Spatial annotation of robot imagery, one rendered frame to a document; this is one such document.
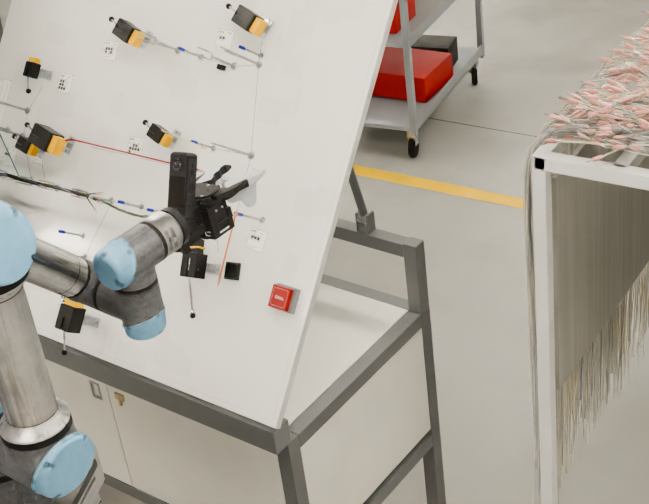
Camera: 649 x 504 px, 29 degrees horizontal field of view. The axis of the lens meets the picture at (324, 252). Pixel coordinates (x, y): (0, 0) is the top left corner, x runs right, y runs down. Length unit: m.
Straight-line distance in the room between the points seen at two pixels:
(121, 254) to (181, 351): 0.89
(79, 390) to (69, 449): 1.27
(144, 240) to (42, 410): 0.32
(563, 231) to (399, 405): 0.74
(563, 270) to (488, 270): 1.98
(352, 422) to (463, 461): 0.94
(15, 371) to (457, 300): 2.84
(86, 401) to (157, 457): 0.25
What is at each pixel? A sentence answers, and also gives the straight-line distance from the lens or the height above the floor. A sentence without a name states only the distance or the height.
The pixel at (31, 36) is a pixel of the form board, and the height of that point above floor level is 1.45.
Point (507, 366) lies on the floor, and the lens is 4.29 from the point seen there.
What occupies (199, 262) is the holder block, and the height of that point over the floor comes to 1.16.
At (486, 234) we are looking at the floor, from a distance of 4.98.
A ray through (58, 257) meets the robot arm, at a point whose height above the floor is 1.57.
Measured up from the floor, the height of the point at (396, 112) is 0.17.
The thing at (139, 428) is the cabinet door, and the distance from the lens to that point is 3.23.
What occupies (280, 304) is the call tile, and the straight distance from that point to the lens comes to 2.74.
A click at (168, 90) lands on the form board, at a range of 3.08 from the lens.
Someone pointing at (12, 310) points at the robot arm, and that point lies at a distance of 1.92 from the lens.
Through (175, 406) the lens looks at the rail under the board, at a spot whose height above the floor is 0.82.
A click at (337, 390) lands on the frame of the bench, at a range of 2.96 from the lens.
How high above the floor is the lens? 2.65
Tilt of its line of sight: 32 degrees down
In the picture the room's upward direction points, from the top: 8 degrees counter-clockwise
